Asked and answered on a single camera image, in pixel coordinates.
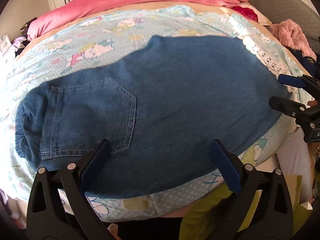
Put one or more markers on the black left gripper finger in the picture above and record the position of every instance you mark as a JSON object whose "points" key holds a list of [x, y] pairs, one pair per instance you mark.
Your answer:
{"points": [[288, 107], [58, 207], [260, 204]]}

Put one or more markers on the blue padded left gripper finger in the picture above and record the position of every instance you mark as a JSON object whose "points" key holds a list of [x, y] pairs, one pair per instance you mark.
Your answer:
{"points": [[292, 80]]}

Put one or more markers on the blue denim pants lace hem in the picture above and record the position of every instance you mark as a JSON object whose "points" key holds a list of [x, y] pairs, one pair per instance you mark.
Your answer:
{"points": [[160, 108]]}

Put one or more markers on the pink fluffy garment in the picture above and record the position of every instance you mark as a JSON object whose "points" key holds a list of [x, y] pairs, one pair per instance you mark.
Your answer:
{"points": [[290, 34]]}

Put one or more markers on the grey upholstered headboard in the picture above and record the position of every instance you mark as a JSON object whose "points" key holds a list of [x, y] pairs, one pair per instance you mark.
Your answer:
{"points": [[296, 10]]}

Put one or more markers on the red patterned pillow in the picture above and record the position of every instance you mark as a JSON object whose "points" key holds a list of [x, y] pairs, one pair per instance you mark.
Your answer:
{"points": [[247, 13]]}

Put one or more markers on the clothes pile beside bed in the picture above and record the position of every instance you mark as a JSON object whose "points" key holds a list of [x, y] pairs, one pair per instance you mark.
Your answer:
{"points": [[20, 43]]}

